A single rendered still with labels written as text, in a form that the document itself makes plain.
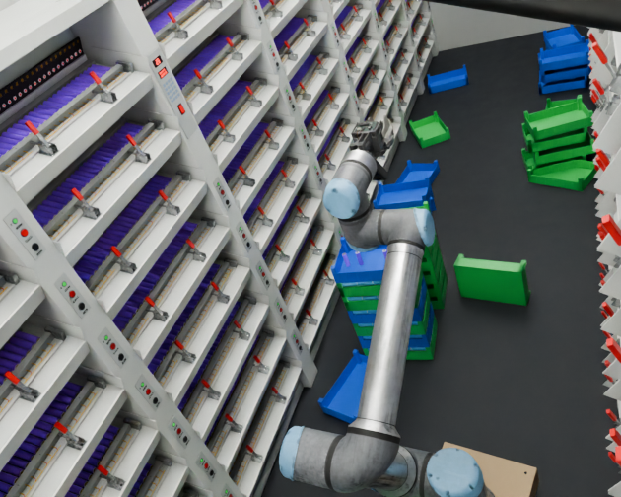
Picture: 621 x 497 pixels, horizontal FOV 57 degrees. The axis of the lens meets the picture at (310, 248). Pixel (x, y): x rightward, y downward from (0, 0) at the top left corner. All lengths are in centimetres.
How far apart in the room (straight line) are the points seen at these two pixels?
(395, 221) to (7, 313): 91
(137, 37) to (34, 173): 56
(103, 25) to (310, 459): 131
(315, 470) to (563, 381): 137
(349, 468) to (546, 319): 157
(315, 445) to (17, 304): 74
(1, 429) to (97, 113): 82
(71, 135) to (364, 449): 105
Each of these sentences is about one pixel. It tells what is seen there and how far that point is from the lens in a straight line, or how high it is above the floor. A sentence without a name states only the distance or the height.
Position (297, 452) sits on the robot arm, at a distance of 134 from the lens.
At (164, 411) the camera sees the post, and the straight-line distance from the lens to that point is 183.
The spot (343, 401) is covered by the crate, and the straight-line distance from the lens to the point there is 256.
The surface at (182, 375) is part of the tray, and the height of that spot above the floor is 74.
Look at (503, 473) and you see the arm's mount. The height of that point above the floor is 14.
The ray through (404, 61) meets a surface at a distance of 446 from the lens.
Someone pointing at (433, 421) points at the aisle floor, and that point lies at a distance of 240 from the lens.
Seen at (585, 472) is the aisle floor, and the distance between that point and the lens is 226.
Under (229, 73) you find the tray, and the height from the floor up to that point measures 132.
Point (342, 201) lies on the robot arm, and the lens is 138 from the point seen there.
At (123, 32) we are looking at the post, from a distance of 185.
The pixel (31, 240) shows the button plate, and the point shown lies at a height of 141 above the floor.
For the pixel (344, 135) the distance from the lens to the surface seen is 317.
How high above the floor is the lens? 196
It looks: 35 degrees down
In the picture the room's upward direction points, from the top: 23 degrees counter-clockwise
